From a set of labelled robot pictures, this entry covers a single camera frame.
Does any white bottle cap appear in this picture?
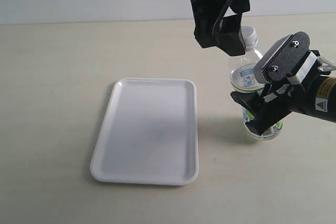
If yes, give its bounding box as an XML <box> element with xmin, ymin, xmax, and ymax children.
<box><xmin>241</xmin><ymin>26</ymin><xmax>258</xmax><ymax>51</ymax></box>

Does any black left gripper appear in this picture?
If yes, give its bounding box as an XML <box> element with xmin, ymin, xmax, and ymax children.
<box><xmin>190</xmin><ymin>0</ymin><xmax>250</xmax><ymax>57</ymax></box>

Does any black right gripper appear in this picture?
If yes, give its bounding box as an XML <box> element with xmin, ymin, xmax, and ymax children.
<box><xmin>230</xmin><ymin>82</ymin><xmax>307</xmax><ymax>135</ymax></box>

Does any clear plastic drink bottle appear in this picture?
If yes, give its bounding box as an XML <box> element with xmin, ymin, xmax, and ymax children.
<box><xmin>227</xmin><ymin>42</ymin><xmax>285</xmax><ymax>141</ymax></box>

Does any white plastic tray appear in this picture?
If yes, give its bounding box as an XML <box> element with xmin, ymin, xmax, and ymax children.
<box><xmin>90</xmin><ymin>78</ymin><xmax>199</xmax><ymax>186</ymax></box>

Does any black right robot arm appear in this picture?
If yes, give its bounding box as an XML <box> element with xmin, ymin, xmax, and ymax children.
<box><xmin>230</xmin><ymin>71</ymin><xmax>335</xmax><ymax>135</ymax></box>

